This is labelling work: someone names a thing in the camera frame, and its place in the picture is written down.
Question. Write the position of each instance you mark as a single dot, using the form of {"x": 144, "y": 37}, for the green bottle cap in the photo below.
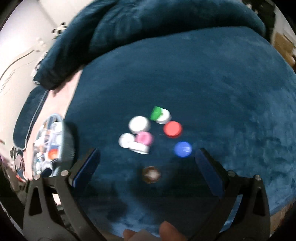
{"x": 156, "y": 113}

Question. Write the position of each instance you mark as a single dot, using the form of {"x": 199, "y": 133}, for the person's right hand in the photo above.
{"x": 166, "y": 231}

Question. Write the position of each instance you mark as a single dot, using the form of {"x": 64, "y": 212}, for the dark blue plush blanket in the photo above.
{"x": 233, "y": 94}

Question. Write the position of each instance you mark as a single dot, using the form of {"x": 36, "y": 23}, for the white cap under green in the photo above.
{"x": 164, "y": 118}

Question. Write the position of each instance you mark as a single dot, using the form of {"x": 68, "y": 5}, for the rumpled dark blue duvet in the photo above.
{"x": 103, "y": 26}

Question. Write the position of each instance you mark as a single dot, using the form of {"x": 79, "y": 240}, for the large white bottle cap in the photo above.
{"x": 139, "y": 124}

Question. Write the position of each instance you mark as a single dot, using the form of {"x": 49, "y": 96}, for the red bottle cap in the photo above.
{"x": 173, "y": 129}

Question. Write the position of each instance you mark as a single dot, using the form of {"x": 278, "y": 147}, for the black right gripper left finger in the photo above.
{"x": 41, "y": 219}

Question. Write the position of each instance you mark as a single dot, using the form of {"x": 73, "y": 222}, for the blue bottle cap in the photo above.
{"x": 183, "y": 149}

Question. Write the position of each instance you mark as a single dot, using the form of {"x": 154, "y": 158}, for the white ribbed bottle cap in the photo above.
{"x": 139, "y": 148}

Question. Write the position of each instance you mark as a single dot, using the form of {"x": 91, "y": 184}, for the silver white bottle cap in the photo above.
{"x": 126, "y": 140}

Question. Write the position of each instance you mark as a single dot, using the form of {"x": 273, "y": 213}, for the pink bottle cap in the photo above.
{"x": 144, "y": 138}

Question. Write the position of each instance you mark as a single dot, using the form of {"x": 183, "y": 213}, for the cardboard boxes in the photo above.
{"x": 286, "y": 48}

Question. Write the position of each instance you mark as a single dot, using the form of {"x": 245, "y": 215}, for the round light blue basket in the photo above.
{"x": 53, "y": 148}

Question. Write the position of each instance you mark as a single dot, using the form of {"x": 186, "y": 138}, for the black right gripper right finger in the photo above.
{"x": 242, "y": 210}

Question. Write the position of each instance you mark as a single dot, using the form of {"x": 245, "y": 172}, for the dark brown bottle cap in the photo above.
{"x": 150, "y": 174}

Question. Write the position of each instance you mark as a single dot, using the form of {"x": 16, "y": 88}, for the dark blue piped pillow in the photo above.
{"x": 28, "y": 116}

